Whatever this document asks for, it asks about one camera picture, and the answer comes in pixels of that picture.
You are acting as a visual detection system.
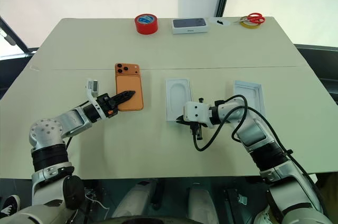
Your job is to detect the orange smartphone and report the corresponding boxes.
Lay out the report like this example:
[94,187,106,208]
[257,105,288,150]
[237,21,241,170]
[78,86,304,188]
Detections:
[114,62,145,113]

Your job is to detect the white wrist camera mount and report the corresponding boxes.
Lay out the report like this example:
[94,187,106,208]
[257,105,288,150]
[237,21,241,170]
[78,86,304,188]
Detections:
[84,78,107,119]
[183,101,212,129]

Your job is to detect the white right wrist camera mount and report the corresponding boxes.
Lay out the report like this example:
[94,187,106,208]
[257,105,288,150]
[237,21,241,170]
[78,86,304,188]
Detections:
[183,101,212,129]

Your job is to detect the closed printed phone box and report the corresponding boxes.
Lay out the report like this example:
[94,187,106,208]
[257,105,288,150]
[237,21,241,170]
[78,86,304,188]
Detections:
[172,17,211,35]

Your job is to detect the black and white sneaker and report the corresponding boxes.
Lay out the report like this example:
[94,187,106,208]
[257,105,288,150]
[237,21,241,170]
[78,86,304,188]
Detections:
[0,194,21,219]

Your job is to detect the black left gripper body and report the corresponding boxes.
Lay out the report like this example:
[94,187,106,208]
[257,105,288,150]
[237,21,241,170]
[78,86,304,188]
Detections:
[96,92,119,119]

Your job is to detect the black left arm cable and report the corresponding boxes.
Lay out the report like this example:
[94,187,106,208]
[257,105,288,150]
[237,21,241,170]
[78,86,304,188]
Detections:
[64,100,91,153]

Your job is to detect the dark side furniture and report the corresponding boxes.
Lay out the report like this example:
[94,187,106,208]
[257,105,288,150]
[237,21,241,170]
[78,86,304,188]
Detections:
[293,43,338,105]

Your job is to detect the white phone box lid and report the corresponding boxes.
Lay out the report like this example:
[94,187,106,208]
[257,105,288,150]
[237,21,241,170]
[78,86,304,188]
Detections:
[232,80,266,116]

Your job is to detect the white rounded leg cover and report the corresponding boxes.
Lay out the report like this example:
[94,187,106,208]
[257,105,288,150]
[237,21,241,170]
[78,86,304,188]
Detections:
[186,181,220,224]
[112,179,159,219]

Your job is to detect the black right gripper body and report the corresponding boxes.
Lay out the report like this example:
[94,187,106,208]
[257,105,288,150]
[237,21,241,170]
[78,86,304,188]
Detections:
[187,120,204,141]

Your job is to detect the white disc with black mark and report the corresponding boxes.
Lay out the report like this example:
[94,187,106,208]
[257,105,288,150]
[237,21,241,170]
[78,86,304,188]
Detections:
[209,16,232,27]

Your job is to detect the yellow tape roll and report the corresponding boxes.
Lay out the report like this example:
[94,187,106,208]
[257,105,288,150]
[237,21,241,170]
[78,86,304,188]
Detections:
[239,17,261,29]

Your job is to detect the black slanted frame bar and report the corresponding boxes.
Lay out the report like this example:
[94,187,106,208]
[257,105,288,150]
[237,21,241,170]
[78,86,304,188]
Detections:
[0,15,40,59]

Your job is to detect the red handled scissors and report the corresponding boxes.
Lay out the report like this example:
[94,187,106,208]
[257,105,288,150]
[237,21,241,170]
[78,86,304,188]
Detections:
[240,12,266,25]

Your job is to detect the white phone box base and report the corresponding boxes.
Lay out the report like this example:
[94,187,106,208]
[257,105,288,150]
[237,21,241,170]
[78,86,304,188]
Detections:
[165,77,194,123]

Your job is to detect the thin white wire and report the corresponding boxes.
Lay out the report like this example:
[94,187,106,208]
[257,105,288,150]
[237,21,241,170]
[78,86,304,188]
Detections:
[84,188,111,212]

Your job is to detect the red tape roll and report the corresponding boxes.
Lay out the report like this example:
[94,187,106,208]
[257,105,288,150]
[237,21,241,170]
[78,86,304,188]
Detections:
[134,14,159,35]

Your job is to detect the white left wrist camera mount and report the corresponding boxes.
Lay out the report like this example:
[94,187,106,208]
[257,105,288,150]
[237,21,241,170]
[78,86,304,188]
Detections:
[84,78,107,119]

